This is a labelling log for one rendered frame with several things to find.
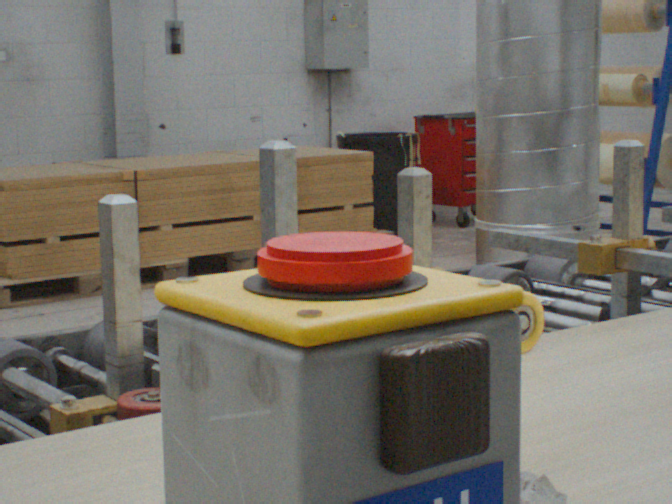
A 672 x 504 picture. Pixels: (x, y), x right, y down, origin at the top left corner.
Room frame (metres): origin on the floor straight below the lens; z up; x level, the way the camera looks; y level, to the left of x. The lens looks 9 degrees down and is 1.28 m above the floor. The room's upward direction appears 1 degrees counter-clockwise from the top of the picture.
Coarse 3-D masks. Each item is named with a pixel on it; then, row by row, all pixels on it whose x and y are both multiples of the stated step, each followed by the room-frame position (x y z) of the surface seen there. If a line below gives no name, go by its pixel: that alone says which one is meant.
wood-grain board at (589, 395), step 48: (576, 336) 1.62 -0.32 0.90; (624, 336) 1.62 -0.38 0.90; (528, 384) 1.39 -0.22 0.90; (576, 384) 1.38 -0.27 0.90; (624, 384) 1.38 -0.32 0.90; (96, 432) 1.23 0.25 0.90; (144, 432) 1.23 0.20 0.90; (528, 432) 1.21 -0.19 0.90; (576, 432) 1.20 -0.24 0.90; (624, 432) 1.20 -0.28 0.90; (0, 480) 1.09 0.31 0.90; (48, 480) 1.09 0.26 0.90; (96, 480) 1.08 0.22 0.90; (144, 480) 1.08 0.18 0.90; (576, 480) 1.06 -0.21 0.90; (624, 480) 1.06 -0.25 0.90
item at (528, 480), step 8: (520, 472) 1.05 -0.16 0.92; (528, 472) 1.05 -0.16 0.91; (520, 480) 1.02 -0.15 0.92; (528, 480) 1.02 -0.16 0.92; (536, 480) 1.01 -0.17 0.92; (544, 480) 1.02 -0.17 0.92; (520, 488) 1.02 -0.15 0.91; (528, 488) 1.01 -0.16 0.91; (536, 488) 1.01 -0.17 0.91; (544, 488) 1.01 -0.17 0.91; (552, 488) 1.02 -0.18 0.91; (520, 496) 1.00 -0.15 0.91; (528, 496) 1.01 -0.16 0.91; (536, 496) 1.01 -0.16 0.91; (544, 496) 1.01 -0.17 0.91; (552, 496) 1.01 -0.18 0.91; (560, 496) 1.01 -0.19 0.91; (568, 496) 1.02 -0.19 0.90
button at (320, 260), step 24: (288, 240) 0.32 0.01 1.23; (312, 240) 0.32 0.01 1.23; (336, 240) 0.32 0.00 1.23; (360, 240) 0.32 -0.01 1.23; (384, 240) 0.32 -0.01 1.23; (264, 264) 0.31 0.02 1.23; (288, 264) 0.30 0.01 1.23; (312, 264) 0.30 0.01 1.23; (336, 264) 0.30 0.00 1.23; (360, 264) 0.30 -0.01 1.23; (384, 264) 0.30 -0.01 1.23; (408, 264) 0.31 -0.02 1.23; (288, 288) 0.31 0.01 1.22; (312, 288) 0.30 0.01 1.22; (336, 288) 0.30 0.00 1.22; (360, 288) 0.30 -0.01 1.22
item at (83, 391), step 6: (84, 384) 1.99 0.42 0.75; (66, 390) 1.97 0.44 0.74; (72, 390) 1.98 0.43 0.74; (78, 390) 1.97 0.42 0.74; (84, 390) 1.97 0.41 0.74; (90, 390) 1.97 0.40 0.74; (96, 390) 1.97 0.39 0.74; (78, 396) 1.95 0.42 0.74; (84, 396) 1.94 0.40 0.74; (90, 396) 1.93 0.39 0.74; (42, 414) 1.84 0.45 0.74; (48, 414) 1.84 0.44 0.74; (30, 420) 1.87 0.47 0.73; (36, 420) 1.85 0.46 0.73; (42, 420) 1.83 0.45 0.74; (48, 420) 1.81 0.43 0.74; (42, 426) 1.83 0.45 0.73; (48, 426) 1.81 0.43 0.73
